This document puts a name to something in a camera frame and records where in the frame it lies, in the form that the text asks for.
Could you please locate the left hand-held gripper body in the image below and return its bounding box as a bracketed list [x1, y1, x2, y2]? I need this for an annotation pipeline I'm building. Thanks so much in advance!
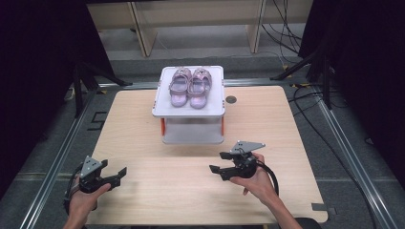
[77, 155, 121, 194]

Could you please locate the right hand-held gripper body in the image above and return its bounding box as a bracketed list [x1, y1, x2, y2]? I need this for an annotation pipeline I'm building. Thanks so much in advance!
[219, 140, 266, 181]

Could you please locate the white two-tier shoe rack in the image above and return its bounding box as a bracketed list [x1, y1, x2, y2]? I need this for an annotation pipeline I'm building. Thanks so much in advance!
[151, 65, 226, 146]

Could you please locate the purple child sandal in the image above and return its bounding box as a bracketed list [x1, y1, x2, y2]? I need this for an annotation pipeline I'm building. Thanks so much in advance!
[186, 67, 213, 110]
[168, 66, 193, 108]

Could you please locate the person's right hand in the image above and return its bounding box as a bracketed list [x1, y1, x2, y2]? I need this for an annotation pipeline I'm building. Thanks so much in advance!
[228, 152, 274, 207]

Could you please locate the person's left hand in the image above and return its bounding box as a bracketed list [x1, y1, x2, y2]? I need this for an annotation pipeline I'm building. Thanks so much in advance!
[68, 175, 112, 221]

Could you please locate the black tripod stand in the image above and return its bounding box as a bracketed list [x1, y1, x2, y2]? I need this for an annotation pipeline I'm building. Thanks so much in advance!
[269, 44, 334, 111]
[72, 60, 134, 119]

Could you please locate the black curtain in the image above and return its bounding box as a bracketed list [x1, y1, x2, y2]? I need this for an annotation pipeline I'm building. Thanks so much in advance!
[0, 0, 117, 199]
[298, 0, 405, 192]

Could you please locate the light wooden furniture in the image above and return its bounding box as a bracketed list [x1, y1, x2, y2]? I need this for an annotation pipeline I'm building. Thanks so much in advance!
[86, 0, 315, 58]

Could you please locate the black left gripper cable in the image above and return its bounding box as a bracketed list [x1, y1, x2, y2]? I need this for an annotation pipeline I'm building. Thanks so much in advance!
[62, 163, 82, 216]

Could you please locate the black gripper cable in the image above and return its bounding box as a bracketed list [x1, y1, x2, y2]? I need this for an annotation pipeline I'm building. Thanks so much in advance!
[62, 163, 82, 216]
[255, 159, 281, 197]

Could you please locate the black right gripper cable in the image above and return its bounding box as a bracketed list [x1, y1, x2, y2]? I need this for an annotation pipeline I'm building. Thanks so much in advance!
[255, 159, 281, 197]

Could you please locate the metal floor rail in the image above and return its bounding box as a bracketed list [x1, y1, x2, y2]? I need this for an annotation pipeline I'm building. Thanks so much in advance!
[314, 94, 399, 229]
[18, 89, 100, 229]

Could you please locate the black floor cable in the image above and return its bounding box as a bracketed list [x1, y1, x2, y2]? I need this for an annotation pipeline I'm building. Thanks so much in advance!
[291, 85, 380, 229]

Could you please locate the bundle of black cables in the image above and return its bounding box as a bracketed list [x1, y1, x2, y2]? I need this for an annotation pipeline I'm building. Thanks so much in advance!
[261, 0, 304, 65]

